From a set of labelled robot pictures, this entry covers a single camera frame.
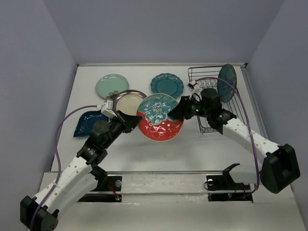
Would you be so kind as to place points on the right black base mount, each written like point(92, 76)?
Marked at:
point(222, 188)

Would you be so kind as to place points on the dark teal speckled plate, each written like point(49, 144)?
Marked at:
point(227, 82)

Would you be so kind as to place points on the red and teal floral plate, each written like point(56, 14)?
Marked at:
point(155, 124)

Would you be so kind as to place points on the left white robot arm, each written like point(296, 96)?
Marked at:
point(83, 174)

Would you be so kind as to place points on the light green round plate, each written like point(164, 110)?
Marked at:
point(111, 85)

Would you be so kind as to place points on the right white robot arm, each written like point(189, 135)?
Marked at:
point(276, 166)

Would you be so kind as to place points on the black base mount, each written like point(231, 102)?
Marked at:
point(222, 188)
point(105, 192)

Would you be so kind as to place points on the teal scalloped edge plate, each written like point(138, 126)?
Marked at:
point(167, 83)

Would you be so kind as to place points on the navy blue leaf-shaped dish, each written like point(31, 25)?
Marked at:
point(86, 122)

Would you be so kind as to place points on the cream plate with metallic rim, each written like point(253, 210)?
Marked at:
point(128, 101)

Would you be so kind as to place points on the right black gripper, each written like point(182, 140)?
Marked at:
point(182, 109)

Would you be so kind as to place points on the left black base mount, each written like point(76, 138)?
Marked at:
point(105, 192)

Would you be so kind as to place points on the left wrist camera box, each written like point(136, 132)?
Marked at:
point(107, 109)

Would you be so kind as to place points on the black wire dish rack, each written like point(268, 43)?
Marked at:
point(207, 77)

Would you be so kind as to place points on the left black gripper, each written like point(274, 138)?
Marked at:
point(131, 121)

